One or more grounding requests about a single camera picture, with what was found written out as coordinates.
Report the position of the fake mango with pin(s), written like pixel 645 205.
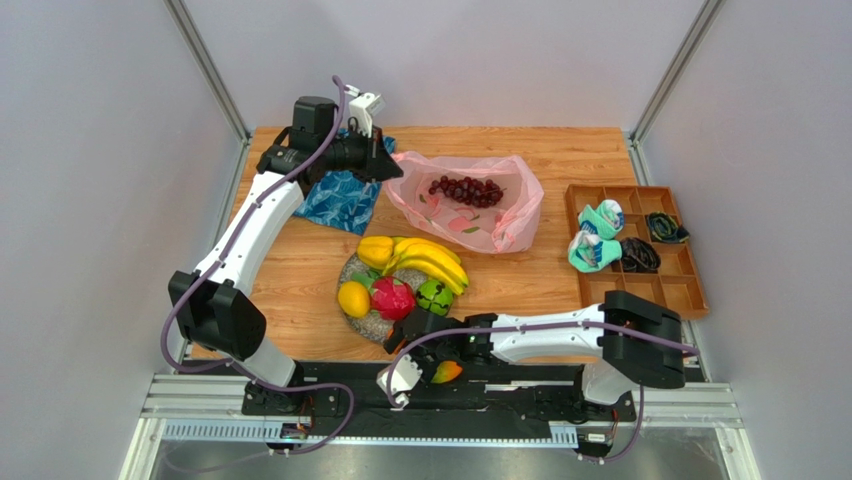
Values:
pixel 447 371

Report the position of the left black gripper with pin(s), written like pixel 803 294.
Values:
pixel 378 164

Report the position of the dark striped sock roll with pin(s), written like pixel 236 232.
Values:
pixel 663 228

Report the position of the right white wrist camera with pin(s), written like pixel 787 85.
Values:
pixel 404 378

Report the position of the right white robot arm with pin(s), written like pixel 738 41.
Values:
pixel 633 343

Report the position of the red fake dragon fruit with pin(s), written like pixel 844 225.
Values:
pixel 391 298

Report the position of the yellow fake lemon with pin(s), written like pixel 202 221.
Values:
pixel 354 299

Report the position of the dark red fake grapes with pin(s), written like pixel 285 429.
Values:
pixel 468 191

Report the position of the speckled ceramic plate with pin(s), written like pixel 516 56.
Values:
pixel 372 326

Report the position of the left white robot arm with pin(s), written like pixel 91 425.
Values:
pixel 211 305

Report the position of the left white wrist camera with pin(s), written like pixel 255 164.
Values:
pixel 363 106

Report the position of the blue patterned cloth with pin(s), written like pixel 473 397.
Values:
pixel 336 199

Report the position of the yellow fake bell pepper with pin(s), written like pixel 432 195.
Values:
pixel 375 251

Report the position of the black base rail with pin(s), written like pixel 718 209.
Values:
pixel 493 403

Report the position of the black sock roll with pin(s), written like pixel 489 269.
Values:
pixel 638 256

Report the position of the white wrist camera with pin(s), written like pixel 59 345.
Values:
pixel 404 378
pixel 363 106

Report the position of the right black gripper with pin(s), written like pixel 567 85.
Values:
pixel 413 332

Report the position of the yellow fake banana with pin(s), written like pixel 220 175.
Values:
pixel 437 267
pixel 417 245

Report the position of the pink plastic bag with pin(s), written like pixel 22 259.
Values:
pixel 507 227

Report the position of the green white sock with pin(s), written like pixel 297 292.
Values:
pixel 589 253
pixel 606 220

